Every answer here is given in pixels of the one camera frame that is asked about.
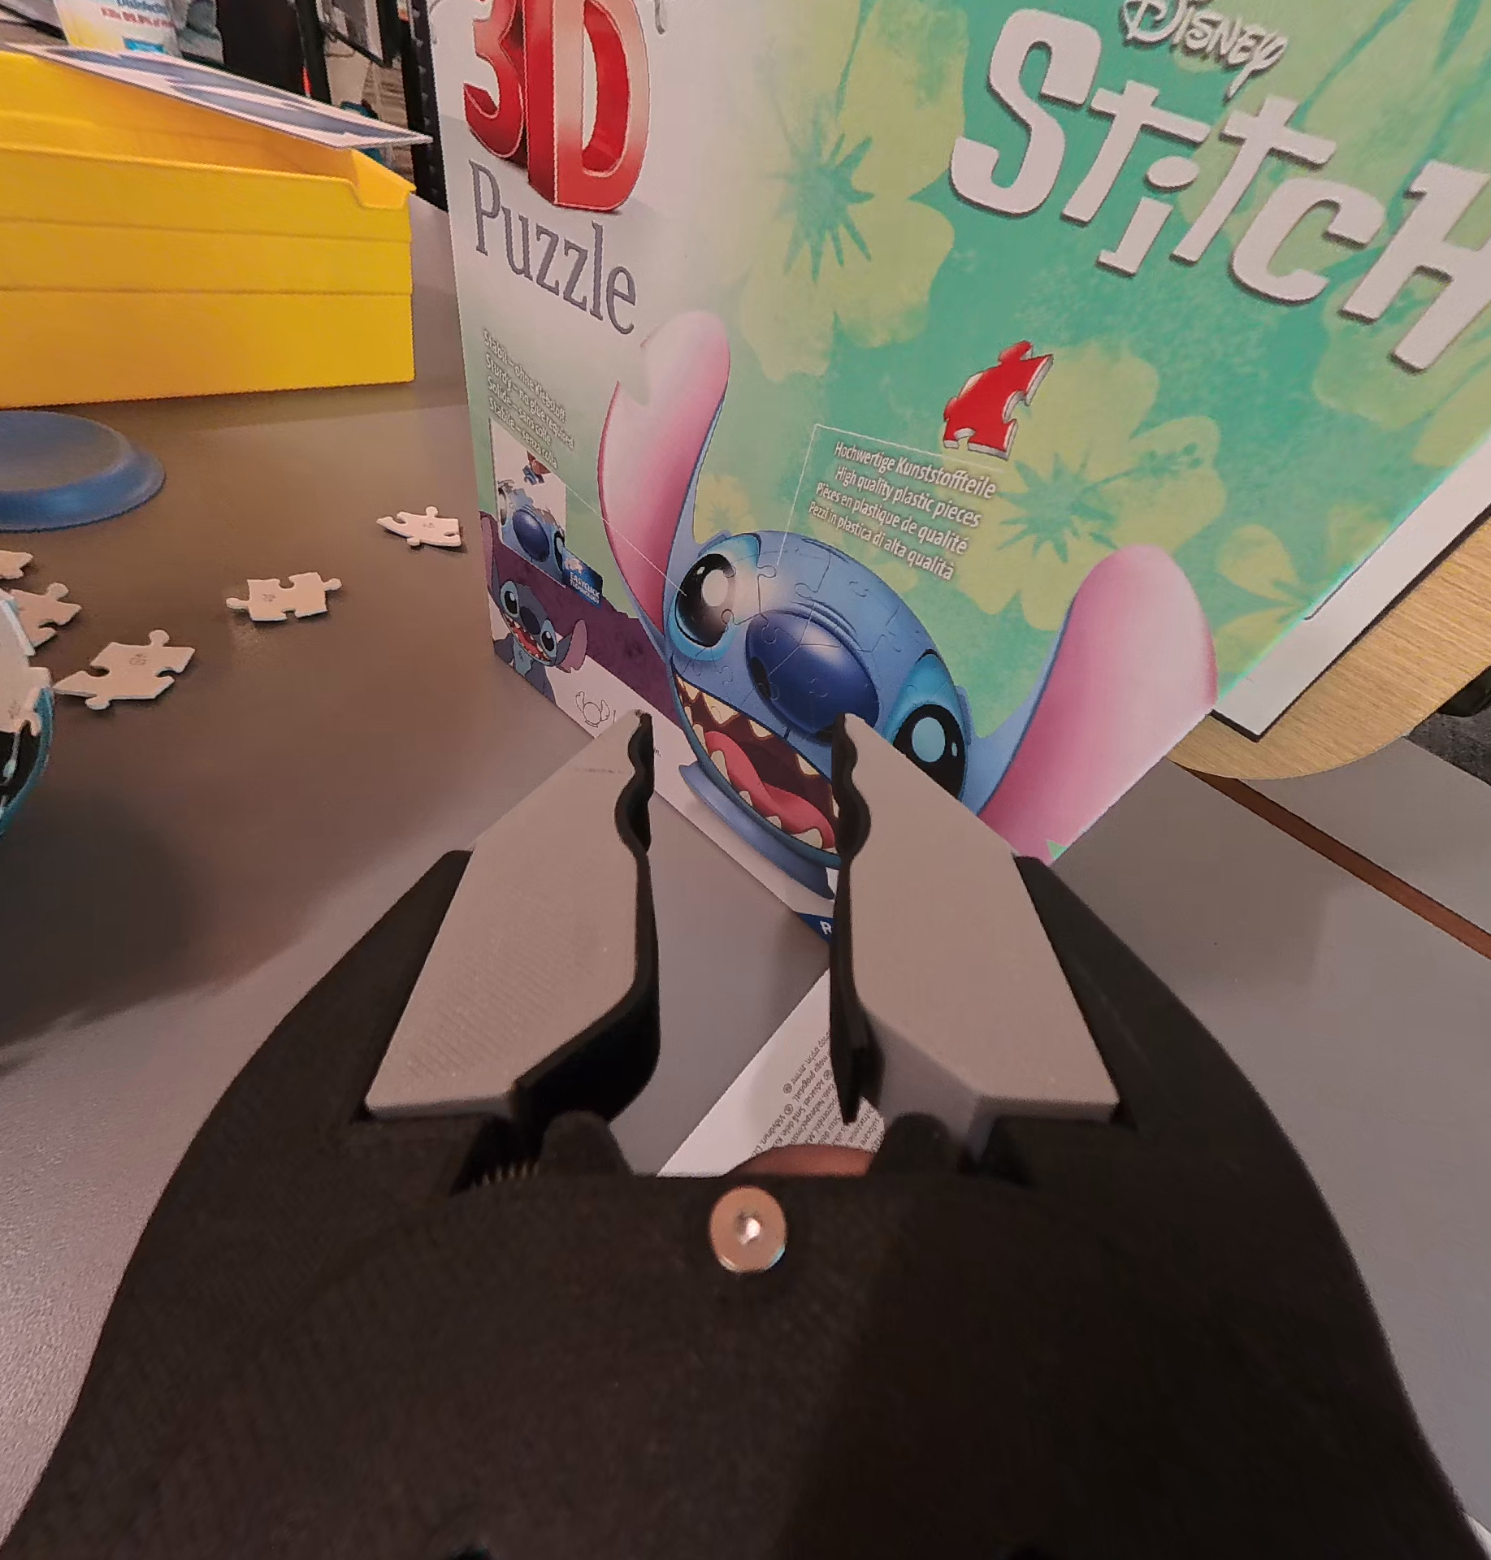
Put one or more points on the yellow plastic tray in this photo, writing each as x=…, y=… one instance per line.
x=159, y=165
x=172, y=347
x=172, y=257

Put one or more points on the blue white paper leaflet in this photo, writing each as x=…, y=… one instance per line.
x=209, y=91

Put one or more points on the blue round ball stand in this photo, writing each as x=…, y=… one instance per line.
x=50, y=468

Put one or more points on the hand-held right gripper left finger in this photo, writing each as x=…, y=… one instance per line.
x=513, y=962

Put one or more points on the light wooden panel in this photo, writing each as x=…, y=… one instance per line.
x=1367, y=658

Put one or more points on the green cartoon puzzle box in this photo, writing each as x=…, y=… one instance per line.
x=939, y=366

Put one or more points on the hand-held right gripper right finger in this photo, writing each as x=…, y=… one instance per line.
x=970, y=976

